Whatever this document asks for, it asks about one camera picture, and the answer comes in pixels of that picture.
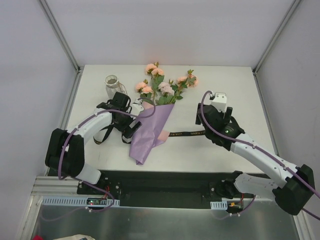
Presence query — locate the purple wrapping paper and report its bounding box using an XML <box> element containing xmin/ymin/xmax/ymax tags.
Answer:
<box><xmin>129</xmin><ymin>102</ymin><xmax>174</xmax><ymax>165</ymax></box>

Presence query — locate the pink wrapping paper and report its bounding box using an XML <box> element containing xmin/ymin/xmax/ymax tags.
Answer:
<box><xmin>157</xmin><ymin>130</ymin><xmax>170</xmax><ymax>142</ymax></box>

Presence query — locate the black printed ribbon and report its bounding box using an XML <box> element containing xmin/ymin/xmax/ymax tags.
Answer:
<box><xmin>93</xmin><ymin>123</ymin><xmax>205</xmax><ymax>145</ymax></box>

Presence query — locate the pink artificial flower bunch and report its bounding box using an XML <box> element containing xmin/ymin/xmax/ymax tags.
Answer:
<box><xmin>135</xmin><ymin>62</ymin><xmax>199</xmax><ymax>106</ymax></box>

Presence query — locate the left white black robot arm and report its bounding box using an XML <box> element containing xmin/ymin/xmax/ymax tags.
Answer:
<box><xmin>45</xmin><ymin>92</ymin><xmax>144</xmax><ymax>195</ymax></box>

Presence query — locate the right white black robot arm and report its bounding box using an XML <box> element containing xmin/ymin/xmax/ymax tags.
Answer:
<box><xmin>195</xmin><ymin>103</ymin><xmax>315</xmax><ymax>216</ymax></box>

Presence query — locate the white ribbed ceramic vase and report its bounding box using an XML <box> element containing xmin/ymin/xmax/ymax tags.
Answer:
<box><xmin>104</xmin><ymin>75</ymin><xmax>128</xmax><ymax>99</ymax></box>

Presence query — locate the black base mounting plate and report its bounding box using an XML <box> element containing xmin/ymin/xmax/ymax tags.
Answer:
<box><xmin>47</xmin><ymin>167</ymin><xmax>260</xmax><ymax>208</ymax></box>

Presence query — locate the beige cloth bag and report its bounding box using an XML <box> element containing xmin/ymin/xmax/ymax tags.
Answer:
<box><xmin>54</xmin><ymin>234</ymin><xmax>95</xmax><ymax>240</ymax></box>

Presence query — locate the red cloth item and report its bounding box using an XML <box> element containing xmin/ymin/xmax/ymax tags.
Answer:
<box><xmin>31</xmin><ymin>235</ymin><xmax>44</xmax><ymax>240</ymax></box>

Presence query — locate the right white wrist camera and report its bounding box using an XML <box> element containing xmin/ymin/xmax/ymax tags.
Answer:
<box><xmin>209</xmin><ymin>92</ymin><xmax>227</xmax><ymax>113</ymax></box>

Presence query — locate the right white cable duct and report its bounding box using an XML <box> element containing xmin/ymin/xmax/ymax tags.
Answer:
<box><xmin>210</xmin><ymin>200</ymin><xmax>228</xmax><ymax>211</ymax></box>

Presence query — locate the white cable duct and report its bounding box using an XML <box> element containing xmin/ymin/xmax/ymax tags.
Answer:
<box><xmin>42</xmin><ymin>196</ymin><xmax>120</xmax><ymax>208</ymax></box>
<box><xmin>210</xmin><ymin>200</ymin><xmax>228</xmax><ymax>211</ymax></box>

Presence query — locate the left white cable duct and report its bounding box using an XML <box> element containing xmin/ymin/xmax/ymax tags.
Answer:
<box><xmin>42</xmin><ymin>196</ymin><xmax>120</xmax><ymax>208</ymax></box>

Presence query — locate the aluminium front rail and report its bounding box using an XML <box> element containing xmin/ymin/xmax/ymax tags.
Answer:
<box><xmin>31</xmin><ymin>176</ymin><xmax>79</xmax><ymax>196</ymax></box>

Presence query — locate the right aluminium frame post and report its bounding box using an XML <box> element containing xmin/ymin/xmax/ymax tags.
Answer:
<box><xmin>252</xmin><ymin>0</ymin><xmax>303</xmax><ymax>76</ymax></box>

